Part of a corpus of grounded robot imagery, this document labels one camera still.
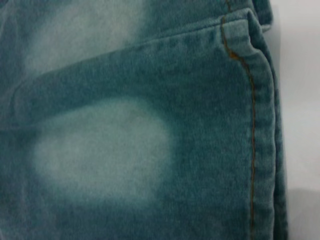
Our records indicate blue denim shorts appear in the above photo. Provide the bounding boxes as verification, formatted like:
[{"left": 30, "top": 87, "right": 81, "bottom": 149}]
[{"left": 0, "top": 0, "right": 291, "bottom": 240}]

